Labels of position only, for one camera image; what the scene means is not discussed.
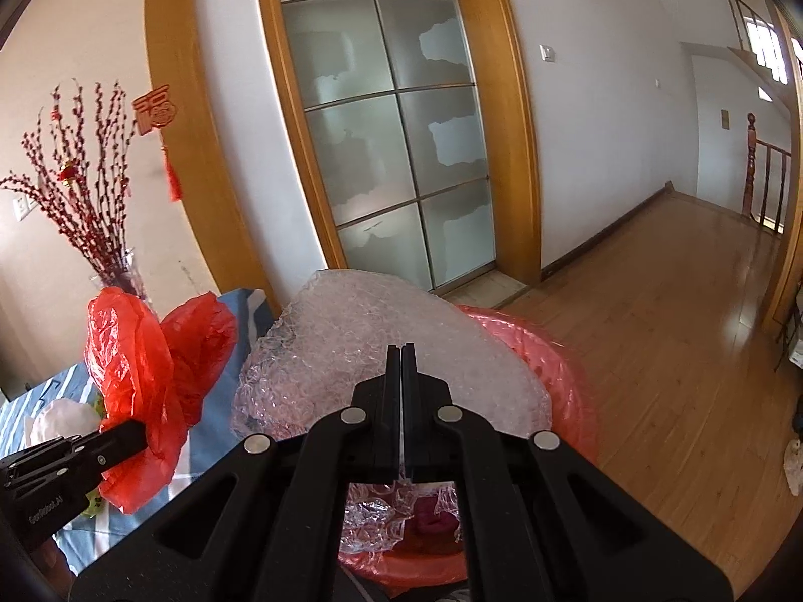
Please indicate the red plastic bag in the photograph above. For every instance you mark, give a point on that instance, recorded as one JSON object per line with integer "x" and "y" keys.
{"x": 125, "y": 351}

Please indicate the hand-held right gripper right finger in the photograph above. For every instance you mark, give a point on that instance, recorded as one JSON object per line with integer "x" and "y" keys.
{"x": 414, "y": 420}

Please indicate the white double wall switch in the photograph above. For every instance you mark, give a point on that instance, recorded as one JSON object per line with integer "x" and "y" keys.
{"x": 32, "y": 205}

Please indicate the red tasselled hanging ornament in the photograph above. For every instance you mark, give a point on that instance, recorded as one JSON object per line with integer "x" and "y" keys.
{"x": 154, "y": 110}

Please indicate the bin with red liner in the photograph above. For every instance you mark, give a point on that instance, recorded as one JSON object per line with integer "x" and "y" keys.
{"x": 564, "y": 389}

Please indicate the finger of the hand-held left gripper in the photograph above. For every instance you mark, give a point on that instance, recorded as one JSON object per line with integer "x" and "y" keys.
{"x": 119, "y": 445}

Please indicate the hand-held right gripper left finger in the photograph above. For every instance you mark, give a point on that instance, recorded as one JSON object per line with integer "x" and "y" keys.
{"x": 389, "y": 420}

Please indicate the blue white striped tablecloth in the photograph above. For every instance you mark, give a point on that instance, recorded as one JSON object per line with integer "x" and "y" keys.
{"x": 63, "y": 382}

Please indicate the red berry branches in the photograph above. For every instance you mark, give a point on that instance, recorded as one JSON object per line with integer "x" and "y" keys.
{"x": 106, "y": 226}

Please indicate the wooden stair railing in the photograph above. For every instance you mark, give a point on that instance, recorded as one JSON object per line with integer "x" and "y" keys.
{"x": 750, "y": 163}

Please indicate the wooden doorway post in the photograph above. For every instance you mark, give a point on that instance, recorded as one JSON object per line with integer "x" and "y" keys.
{"x": 787, "y": 232}

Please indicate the wooden wall trim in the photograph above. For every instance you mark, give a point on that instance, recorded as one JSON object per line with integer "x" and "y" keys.
{"x": 182, "y": 138}

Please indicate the small white wall switch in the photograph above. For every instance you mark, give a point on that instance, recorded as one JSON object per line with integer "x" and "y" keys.
{"x": 548, "y": 52}

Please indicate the frosted glass sliding door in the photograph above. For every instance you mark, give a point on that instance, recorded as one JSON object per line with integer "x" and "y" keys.
{"x": 376, "y": 138}

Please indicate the green packet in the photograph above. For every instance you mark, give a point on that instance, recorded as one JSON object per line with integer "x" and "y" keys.
{"x": 94, "y": 505}

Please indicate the white wall socket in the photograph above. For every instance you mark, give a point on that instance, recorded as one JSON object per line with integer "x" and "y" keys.
{"x": 19, "y": 208}

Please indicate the wooden door frame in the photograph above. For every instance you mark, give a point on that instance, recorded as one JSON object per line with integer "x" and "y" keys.
{"x": 520, "y": 138}

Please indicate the clear bubble wrap sheet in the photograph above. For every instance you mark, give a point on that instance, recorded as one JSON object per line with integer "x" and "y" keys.
{"x": 351, "y": 326}

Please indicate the clear glass vase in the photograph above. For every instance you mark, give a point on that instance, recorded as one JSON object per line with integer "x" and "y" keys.
{"x": 122, "y": 276}

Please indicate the small red lantern ornament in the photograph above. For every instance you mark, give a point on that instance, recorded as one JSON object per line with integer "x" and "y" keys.
{"x": 68, "y": 172}

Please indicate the white crumpled tissue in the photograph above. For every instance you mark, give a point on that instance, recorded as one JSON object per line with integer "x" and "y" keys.
{"x": 59, "y": 417}

